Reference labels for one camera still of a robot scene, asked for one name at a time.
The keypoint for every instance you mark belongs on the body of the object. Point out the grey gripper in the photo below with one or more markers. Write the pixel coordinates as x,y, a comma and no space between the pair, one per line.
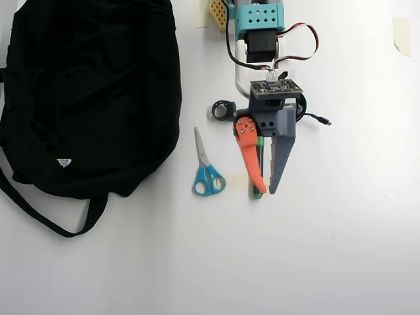
270,126

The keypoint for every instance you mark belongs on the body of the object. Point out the green marker with black barrel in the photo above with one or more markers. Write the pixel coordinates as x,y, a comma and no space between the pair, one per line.
259,164

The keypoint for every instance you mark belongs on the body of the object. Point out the grey teal white robot arm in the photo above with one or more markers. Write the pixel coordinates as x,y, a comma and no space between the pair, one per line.
259,36

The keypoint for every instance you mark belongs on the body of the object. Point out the black fabric bag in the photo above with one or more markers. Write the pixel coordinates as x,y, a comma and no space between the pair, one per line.
82,98

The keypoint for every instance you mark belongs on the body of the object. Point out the beige masking tape strip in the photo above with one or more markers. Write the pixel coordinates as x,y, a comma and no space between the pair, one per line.
238,182
201,13
403,36

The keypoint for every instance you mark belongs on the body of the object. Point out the yellow perforated base piece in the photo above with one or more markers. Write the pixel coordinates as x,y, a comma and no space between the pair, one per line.
218,14

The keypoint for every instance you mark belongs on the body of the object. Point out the camera circuit board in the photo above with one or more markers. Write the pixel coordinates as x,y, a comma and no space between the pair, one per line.
275,87

